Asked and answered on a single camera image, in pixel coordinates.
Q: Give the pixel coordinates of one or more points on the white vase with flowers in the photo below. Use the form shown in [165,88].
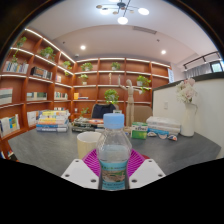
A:
[187,121]

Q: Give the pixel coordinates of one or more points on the green and white box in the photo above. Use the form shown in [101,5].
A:
[139,130]

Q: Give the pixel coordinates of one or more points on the colourful book stack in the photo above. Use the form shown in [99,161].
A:
[52,121]

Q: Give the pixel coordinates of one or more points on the white book stack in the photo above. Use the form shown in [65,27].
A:
[163,125]

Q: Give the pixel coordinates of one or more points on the clear blue-capped water bottle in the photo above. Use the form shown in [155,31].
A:
[113,156]

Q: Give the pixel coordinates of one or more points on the grey curtain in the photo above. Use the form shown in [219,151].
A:
[198,70]

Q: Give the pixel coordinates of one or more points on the branched ceiling lamp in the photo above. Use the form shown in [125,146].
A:
[121,6]

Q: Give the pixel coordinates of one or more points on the wooden wall shelf unit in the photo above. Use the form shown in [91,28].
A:
[100,90]

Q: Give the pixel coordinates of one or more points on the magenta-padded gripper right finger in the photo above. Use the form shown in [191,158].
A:
[146,173]

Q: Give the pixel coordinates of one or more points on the dark blue chair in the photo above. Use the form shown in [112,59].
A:
[101,110]

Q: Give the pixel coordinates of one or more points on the ceiling air vent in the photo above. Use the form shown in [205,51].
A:
[144,30]

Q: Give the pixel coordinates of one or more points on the dark book stack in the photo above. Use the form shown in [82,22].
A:
[85,125]

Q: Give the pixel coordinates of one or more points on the small printed badge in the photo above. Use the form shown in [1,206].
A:
[172,137]
[151,134]
[163,136]

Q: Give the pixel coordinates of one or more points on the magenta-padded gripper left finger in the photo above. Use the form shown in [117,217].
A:
[78,173]

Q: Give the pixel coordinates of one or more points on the black curtain rail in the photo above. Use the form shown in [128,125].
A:
[201,57]

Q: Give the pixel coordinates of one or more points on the wooden artist mannequin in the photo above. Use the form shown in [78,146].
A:
[129,100]

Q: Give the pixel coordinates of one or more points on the white paper sheet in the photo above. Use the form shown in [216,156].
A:
[171,75]

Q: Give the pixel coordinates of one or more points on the round recessed ceiling light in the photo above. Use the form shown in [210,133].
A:
[82,47]
[163,52]

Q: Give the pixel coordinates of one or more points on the cream cup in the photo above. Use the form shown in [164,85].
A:
[86,143]

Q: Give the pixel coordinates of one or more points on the small white wall switch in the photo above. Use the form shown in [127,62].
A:
[165,105]

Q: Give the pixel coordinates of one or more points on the beige chair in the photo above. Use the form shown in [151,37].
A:
[144,113]

